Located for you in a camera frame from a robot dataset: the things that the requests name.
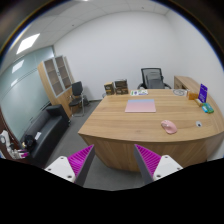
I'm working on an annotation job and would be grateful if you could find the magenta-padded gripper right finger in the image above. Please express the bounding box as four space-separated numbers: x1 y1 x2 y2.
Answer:
133 143 184 186

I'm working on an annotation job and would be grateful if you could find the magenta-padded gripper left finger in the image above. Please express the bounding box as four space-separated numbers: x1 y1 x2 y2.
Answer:
44 143 96 188

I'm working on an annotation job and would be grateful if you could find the pink computer mouse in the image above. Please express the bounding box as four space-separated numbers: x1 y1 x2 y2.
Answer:
160 119 178 135

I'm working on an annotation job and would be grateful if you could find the pink blue gradient mouse pad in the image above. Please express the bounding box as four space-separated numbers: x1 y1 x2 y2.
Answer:
124 98 157 114

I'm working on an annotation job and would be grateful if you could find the black leather sofa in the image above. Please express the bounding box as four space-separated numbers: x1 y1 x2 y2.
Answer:
19 103 72 168

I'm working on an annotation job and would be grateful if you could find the green pack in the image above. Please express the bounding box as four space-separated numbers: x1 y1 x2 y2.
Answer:
203 102 215 114

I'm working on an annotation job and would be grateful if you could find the round white disc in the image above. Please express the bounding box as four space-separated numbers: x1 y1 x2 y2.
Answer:
172 88 188 98

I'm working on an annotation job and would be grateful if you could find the orange box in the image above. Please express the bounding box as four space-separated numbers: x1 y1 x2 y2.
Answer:
187 90 200 101

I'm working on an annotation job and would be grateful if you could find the white sticker sheet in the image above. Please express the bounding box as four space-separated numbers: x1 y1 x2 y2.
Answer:
129 89 149 97

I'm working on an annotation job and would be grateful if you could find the black visitor chair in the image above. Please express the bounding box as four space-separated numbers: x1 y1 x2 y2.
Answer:
68 80 88 118

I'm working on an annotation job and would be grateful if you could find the purple standing card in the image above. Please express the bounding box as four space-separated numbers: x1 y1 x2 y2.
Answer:
197 83 209 104

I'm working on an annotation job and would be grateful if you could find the grey bag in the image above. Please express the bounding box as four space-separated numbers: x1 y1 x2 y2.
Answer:
145 73 165 90

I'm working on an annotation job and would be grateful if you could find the wooden side cabinet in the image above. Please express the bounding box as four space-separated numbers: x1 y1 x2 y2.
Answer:
173 75 201 94

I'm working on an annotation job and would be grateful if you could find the large brown cardboard box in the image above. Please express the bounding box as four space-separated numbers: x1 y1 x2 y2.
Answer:
114 85 130 96

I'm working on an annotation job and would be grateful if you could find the wooden glass-door cabinet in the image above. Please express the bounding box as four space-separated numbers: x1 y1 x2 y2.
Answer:
37 54 76 118

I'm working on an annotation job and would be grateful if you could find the small brown cardboard box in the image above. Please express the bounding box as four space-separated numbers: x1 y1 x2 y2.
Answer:
103 81 116 96

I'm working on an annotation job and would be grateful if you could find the black open box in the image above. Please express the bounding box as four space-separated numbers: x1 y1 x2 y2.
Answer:
114 78 128 88

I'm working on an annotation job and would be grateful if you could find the black mesh office chair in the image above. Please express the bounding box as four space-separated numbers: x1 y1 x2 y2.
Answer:
137 67 172 90

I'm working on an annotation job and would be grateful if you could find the ceiling light panel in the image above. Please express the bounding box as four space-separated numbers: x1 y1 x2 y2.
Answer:
15 32 41 55

